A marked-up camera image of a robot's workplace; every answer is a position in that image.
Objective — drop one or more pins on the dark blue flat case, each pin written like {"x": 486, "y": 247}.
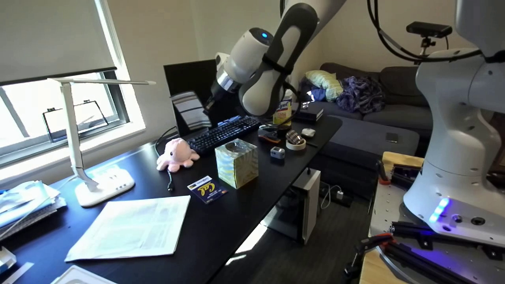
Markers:
{"x": 309, "y": 114}

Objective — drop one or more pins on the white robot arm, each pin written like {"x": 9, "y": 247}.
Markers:
{"x": 457, "y": 132}

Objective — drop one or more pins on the cream masking tape roll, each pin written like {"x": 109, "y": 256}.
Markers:
{"x": 295, "y": 143}

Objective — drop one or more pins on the light green pillow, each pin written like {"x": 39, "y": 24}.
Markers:
{"x": 323, "y": 83}

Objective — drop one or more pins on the orange utility tool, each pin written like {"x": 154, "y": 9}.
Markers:
{"x": 270, "y": 140}

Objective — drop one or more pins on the wooden block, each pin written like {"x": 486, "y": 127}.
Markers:
{"x": 402, "y": 160}

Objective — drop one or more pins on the orange black clamp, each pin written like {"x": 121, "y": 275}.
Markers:
{"x": 368, "y": 247}

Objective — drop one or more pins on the wooden board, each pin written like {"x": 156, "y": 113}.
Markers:
{"x": 379, "y": 271}

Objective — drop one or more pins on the stack of paper booklets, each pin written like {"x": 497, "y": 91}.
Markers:
{"x": 25, "y": 207}

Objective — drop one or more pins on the white roller blind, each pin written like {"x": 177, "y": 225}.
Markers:
{"x": 52, "y": 37}

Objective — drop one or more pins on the green tissue box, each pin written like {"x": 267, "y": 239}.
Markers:
{"x": 237, "y": 165}

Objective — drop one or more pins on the small dark card box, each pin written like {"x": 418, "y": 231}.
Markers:
{"x": 207, "y": 190}

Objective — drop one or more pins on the pink octopus plush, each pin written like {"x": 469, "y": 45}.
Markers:
{"x": 175, "y": 154}

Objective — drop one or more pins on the grey sofa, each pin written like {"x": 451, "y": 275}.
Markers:
{"x": 379, "y": 140}

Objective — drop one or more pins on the black camera on stand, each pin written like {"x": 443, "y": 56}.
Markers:
{"x": 427, "y": 29}

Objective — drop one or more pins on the black monitor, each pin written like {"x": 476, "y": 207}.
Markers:
{"x": 189, "y": 77}

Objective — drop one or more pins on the white paper sheet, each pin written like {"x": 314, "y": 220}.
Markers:
{"x": 131, "y": 230}

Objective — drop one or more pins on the purple clothing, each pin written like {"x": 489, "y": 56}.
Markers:
{"x": 360, "y": 94}

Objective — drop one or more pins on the white desk lamp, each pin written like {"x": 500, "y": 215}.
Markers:
{"x": 104, "y": 187}

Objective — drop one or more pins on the black keyboard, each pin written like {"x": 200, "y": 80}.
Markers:
{"x": 222, "y": 135}

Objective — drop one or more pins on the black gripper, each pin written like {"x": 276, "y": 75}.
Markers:
{"x": 222, "y": 108}

